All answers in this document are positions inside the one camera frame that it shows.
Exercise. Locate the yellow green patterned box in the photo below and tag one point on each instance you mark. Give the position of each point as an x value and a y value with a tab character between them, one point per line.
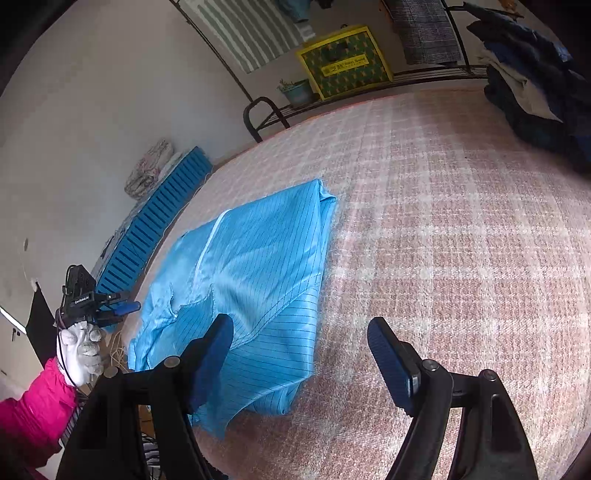
346	64

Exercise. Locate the potted plant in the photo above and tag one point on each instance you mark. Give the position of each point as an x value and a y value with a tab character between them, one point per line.
298	94

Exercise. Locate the blue slatted crate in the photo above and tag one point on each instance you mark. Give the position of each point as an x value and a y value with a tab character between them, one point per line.
157	207

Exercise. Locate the dark panel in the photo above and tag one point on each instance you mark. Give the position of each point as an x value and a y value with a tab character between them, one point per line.
39	323

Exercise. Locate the person's left hand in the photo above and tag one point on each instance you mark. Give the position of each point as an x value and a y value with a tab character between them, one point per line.
81	355

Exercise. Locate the blue striped work jacket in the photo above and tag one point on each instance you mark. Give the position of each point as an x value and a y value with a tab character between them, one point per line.
258	258

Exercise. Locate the green striped hanging cloth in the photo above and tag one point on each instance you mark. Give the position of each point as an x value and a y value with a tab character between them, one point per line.
249	32

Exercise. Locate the black metal clothes rack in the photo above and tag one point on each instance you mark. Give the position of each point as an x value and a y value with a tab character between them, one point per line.
434	74

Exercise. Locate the black white striped cloth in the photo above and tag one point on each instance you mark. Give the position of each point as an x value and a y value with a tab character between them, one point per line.
150	457

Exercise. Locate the floral cloth bundle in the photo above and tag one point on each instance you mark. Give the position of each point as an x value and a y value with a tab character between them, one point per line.
147	170

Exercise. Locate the stack of folded clothes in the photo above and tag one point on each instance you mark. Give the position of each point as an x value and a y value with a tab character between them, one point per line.
531	120

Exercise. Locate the teal shirt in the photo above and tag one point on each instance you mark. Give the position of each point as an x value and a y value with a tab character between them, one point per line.
295	9

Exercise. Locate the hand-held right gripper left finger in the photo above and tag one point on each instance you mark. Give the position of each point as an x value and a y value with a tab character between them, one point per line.
214	360

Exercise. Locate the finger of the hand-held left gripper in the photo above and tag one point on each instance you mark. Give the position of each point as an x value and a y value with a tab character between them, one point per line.
108	319
127	306

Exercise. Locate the person's left forearm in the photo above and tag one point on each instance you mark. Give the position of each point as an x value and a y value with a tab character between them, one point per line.
32	410

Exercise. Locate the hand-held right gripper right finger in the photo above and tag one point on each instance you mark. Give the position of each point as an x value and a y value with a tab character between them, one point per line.
390	364

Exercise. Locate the grey plaid coat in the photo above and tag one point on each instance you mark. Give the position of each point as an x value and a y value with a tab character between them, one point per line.
425	32

